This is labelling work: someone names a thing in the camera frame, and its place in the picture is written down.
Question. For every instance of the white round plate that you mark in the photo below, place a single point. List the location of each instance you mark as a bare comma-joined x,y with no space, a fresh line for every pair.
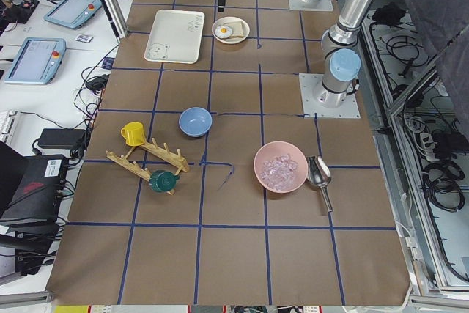
230,19

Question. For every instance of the bread slice in plate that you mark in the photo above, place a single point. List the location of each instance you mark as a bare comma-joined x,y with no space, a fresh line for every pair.
238,29

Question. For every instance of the fried egg toy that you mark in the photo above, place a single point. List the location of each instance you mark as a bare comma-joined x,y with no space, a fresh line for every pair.
223,32

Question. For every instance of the white bear tray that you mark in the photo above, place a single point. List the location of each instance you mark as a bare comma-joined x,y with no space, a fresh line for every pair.
175,37

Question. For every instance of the blue bowl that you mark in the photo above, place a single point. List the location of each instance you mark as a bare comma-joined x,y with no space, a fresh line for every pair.
195,121

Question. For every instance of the blue teach pendant far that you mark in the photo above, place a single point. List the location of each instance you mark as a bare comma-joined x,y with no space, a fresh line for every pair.
73,13

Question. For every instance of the blue teach pendant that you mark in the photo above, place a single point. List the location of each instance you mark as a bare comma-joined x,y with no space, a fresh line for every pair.
73,13
37,61

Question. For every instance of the yellow mug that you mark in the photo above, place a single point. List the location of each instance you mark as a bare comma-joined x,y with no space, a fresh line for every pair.
134,134

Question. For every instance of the pink bowl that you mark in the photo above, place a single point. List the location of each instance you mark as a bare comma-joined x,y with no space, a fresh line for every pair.
276,148

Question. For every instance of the clear ice cubes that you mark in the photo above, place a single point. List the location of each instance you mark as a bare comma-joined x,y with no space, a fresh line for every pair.
279,172

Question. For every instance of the blue teach pendant near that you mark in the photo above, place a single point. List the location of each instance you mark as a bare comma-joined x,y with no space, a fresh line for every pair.
37,61

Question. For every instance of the dark green mug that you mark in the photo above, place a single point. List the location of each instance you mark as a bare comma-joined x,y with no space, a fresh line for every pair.
163,181

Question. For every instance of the metal scoop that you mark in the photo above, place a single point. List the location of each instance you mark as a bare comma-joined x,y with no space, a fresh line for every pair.
319,176

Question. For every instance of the black power adapter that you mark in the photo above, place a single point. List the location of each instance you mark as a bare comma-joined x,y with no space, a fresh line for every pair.
60,139

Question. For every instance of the black computer box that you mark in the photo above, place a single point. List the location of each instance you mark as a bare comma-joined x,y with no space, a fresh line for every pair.
30,186

